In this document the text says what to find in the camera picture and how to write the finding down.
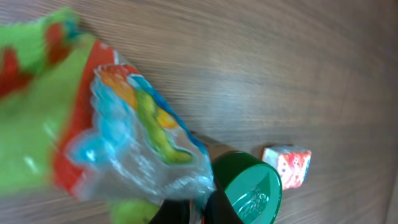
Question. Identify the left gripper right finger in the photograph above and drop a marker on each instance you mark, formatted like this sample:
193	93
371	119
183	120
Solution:
219	210

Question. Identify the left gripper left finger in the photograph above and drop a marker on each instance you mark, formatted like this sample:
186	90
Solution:
172	212

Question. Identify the green lid jar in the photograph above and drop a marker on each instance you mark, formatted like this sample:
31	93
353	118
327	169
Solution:
252	186

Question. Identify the small red snack box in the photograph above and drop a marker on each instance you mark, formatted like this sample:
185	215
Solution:
290	161

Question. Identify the Haribo gummy candy bag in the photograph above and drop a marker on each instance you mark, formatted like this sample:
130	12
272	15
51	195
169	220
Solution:
77	115

